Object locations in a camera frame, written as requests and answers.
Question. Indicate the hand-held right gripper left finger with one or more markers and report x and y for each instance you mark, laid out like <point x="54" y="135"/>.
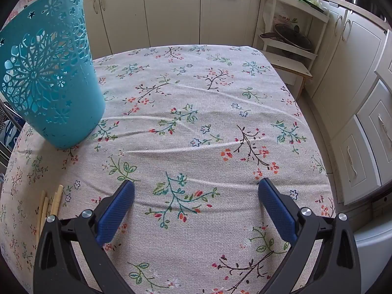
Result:
<point x="116" y="211"/>

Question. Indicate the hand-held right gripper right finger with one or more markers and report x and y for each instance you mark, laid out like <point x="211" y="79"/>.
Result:
<point x="277" y="211"/>

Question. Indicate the bunch of wooden chopsticks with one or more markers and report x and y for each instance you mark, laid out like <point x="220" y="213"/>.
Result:
<point x="49" y="205"/>

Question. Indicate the teal perforated plastic basket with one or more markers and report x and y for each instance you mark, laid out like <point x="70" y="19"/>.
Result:
<point x="61" y="98"/>

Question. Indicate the white appliance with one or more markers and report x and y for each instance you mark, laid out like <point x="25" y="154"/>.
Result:
<point x="373" y="257"/>

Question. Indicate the floral beige tablecloth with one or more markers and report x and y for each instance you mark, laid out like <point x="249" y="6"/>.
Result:
<point x="199" y="128"/>

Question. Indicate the blue white patterned bag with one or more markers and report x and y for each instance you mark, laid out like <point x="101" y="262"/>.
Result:
<point x="7" y="134"/>

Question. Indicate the black pan on shelf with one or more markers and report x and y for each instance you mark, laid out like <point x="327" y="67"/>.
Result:
<point x="294" y="36"/>

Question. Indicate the white tiered storage rack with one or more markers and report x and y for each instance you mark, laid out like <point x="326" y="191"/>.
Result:
<point x="301" y="15"/>

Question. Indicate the cream base kitchen cabinets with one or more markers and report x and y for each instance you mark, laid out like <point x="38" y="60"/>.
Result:
<point x="171" y="6"/>

